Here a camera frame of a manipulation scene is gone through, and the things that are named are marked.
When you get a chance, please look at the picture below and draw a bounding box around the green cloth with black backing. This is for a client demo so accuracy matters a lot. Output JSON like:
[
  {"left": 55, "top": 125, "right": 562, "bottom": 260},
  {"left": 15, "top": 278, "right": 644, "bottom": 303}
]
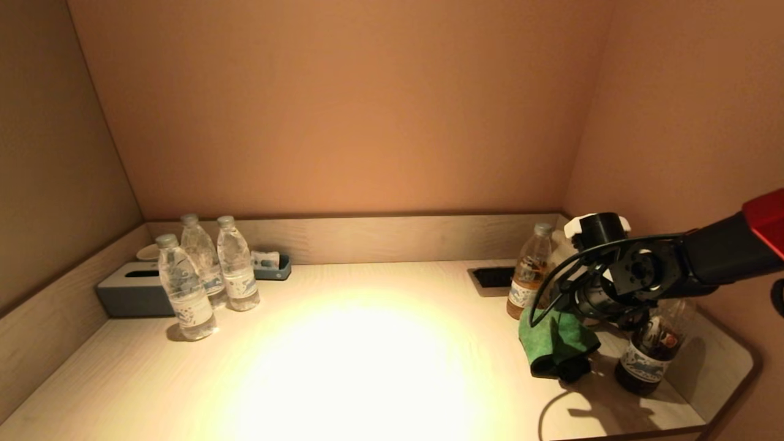
[{"left": 519, "top": 305, "right": 602, "bottom": 383}]

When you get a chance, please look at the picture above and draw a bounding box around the amber tea bottle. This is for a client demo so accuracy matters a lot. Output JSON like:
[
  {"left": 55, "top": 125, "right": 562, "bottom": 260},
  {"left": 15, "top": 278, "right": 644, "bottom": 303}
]
[{"left": 507, "top": 223, "right": 554, "bottom": 320}]

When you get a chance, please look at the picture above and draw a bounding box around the dark tea bottle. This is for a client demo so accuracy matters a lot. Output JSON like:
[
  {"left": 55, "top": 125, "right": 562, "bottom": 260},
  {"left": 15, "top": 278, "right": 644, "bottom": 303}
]
[{"left": 614, "top": 300, "right": 696, "bottom": 396}]

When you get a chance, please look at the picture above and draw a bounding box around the small blue tray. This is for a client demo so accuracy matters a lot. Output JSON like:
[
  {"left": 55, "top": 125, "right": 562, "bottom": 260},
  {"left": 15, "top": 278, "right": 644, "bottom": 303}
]
[{"left": 252, "top": 254, "right": 292, "bottom": 281}]

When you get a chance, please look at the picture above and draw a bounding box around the clear water bottle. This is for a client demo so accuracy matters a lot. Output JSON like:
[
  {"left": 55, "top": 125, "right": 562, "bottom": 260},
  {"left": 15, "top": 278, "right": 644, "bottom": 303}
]
[
  {"left": 216, "top": 215, "right": 261, "bottom": 312},
  {"left": 156, "top": 234, "right": 218, "bottom": 341},
  {"left": 181, "top": 213, "right": 228, "bottom": 309}
]

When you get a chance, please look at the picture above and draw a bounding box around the blue-grey tissue box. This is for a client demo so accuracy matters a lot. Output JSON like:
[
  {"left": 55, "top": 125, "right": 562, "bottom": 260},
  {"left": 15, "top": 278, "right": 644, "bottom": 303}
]
[{"left": 95, "top": 262, "right": 178, "bottom": 318}]

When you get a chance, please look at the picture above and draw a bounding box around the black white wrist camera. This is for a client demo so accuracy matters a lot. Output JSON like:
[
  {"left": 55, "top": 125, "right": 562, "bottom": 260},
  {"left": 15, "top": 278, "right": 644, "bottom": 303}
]
[{"left": 563, "top": 213, "right": 631, "bottom": 247}]

